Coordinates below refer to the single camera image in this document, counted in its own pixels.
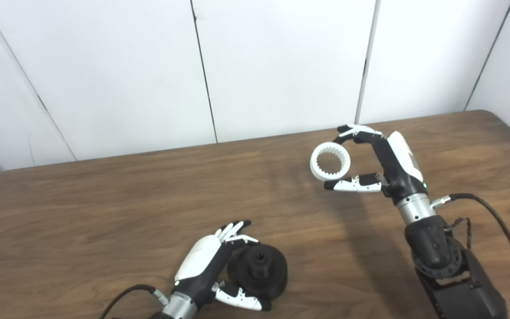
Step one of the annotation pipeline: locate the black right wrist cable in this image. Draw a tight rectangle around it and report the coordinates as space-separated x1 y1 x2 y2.
430 193 510 319

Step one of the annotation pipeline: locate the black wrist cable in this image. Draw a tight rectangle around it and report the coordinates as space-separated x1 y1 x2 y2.
430 193 510 319
99 284 169 319

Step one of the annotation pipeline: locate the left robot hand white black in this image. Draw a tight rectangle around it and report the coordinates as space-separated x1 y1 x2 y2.
173 220 272 311

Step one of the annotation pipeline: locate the thin right wrist wire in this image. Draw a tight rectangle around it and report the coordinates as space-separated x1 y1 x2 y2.
446 216 472 249

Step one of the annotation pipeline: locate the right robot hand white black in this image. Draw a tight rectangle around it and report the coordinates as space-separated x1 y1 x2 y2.
324 124 429 207

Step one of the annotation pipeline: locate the round black part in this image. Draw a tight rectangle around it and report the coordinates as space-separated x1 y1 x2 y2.
227 243 289 306

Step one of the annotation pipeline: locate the white toothed ring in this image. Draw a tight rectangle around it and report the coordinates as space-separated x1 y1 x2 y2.
310 141 352 182

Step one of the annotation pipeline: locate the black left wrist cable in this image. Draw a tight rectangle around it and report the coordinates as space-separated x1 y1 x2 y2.
99 284 169 319

